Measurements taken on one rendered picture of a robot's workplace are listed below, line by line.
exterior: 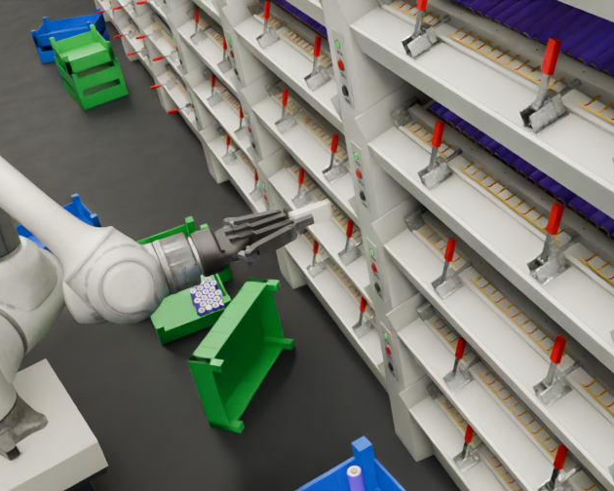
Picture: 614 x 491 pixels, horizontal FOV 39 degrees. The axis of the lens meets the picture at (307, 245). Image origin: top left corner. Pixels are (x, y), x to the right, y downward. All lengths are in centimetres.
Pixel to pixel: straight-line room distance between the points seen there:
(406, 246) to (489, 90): 49
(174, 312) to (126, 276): 115
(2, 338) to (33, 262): 16
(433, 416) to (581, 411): 59
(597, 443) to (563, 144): 39
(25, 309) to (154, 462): 47
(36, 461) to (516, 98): 110
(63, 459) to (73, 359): 70
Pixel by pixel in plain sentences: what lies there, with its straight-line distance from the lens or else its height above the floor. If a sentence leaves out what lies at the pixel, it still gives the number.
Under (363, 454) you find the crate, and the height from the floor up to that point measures 55.
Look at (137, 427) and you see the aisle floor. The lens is 208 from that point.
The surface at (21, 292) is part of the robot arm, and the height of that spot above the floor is 48.
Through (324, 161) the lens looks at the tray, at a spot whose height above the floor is 55.
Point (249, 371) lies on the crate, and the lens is 211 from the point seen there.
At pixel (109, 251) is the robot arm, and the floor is 76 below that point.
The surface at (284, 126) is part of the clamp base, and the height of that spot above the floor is 56.
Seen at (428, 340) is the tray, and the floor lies 35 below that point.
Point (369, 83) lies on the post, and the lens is 135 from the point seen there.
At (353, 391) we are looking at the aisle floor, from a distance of 200.
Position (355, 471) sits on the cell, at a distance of 110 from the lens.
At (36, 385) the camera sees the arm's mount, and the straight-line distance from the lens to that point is 188.
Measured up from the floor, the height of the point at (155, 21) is 37.
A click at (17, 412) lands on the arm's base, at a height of 30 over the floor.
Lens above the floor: 137
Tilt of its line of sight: 33 degrees down
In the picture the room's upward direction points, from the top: 12 degrees counter-clockwise
